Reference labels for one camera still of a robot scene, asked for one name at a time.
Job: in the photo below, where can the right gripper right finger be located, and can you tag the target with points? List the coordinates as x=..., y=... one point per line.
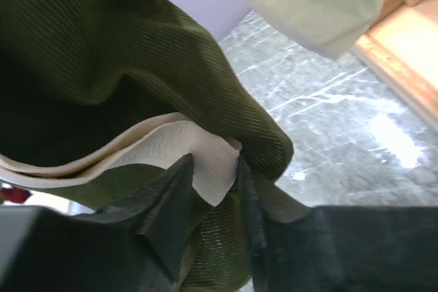
x=293, y=247

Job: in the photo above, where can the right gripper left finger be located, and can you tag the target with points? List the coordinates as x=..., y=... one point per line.
x=135, y=244

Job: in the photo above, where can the olive green underwear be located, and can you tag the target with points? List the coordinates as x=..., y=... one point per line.
x=99, y=97

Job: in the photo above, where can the wooden clothes rack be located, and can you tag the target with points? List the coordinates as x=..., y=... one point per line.
x=401, y=47

